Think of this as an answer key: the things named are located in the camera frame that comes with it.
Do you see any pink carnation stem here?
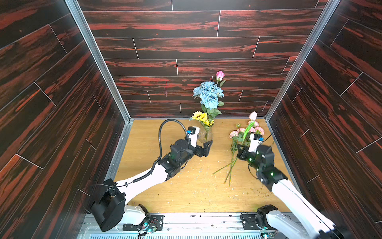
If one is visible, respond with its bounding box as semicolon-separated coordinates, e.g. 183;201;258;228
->
214;121;265;174
223;123;248;183

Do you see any small pale pink rosebud stem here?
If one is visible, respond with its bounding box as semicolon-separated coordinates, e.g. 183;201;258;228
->
241;111;258;143

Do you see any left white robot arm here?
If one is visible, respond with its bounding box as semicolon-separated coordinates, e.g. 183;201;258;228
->
90;139;213;232

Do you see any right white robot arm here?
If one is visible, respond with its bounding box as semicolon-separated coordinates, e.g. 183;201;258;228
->
237;144;348;239

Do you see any clear glass vase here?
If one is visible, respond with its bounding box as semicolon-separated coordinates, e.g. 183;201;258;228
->
198;126;213;143

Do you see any yellow sunflower bunch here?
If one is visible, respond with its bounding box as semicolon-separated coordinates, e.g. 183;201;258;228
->
190;111;214;127

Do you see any blue rose bunch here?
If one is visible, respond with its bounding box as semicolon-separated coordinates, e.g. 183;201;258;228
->
193;81;224;110

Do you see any magenta rosebud stem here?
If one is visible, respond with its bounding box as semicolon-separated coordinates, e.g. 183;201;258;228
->
216;71;225;87

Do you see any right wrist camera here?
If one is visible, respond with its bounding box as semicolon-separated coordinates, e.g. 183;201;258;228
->
249;133;264;152

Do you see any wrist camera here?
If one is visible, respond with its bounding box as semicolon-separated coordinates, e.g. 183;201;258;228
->
249;133;264;152
187;126;200;147

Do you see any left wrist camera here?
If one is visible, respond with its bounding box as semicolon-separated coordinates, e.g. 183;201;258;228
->
187;126;200;147

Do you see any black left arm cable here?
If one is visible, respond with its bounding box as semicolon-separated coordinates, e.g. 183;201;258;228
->
132;119;189;183

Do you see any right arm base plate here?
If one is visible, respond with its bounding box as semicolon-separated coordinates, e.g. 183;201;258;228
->
239;212;268;231

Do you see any aluminium front rail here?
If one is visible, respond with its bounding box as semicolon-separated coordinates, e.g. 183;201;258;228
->
77;213;323;239

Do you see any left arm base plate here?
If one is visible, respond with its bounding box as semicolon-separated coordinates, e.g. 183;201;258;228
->
122;214;164;233

